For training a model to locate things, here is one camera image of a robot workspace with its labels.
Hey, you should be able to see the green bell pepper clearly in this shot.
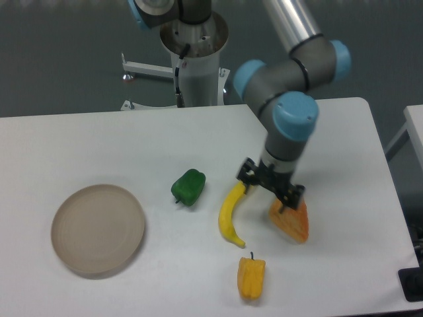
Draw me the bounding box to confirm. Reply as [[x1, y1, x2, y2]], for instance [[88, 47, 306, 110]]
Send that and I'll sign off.
[[171, 168, 206, 207]]

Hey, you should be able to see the beige round plate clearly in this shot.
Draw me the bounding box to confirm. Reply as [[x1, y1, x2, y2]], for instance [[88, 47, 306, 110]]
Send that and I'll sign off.
[[50, 184, 146, 279]]

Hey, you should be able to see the white side table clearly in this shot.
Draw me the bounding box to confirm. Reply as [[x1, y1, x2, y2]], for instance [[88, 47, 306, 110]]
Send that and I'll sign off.
[[384, 104, 423, 166]]

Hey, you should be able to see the yellow banana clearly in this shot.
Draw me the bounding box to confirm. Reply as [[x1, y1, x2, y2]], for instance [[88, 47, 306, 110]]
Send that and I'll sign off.
[[217, 181, 247, 249]]

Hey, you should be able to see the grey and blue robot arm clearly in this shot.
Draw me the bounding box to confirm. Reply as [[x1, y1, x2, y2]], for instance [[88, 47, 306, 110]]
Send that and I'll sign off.
[[128, 1, 352, 209]]

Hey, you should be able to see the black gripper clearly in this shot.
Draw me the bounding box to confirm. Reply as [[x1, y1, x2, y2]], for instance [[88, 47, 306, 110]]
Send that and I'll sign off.
[[237, 155, 305, 212]]

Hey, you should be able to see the yellow bell pepper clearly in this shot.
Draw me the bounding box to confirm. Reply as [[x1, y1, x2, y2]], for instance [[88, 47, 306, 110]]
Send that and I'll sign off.
[[237, 252, 266, 300]]

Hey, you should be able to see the orange triangular pastry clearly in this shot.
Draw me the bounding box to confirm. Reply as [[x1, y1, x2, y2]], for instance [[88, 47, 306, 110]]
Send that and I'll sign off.
[[268, 199, 309, 244]]

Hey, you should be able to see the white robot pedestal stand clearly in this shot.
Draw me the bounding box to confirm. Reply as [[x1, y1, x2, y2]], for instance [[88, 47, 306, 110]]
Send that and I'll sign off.
[[122, 11, 230, 108]]

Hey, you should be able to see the black device at table edge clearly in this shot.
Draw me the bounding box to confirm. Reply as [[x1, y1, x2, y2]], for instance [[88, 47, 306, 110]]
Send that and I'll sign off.
[[398, 267, 422, 302]]

